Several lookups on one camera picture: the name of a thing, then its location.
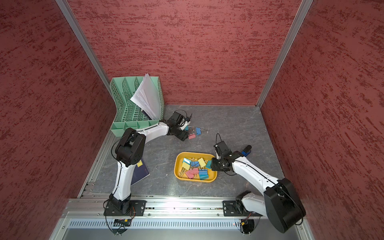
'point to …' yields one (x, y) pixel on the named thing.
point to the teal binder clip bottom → (203, 177)
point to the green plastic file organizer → (129, 114)
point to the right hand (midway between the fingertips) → (214, 168)
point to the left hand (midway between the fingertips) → (182, 134)
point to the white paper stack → (147, 96)
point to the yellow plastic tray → (178, 163)
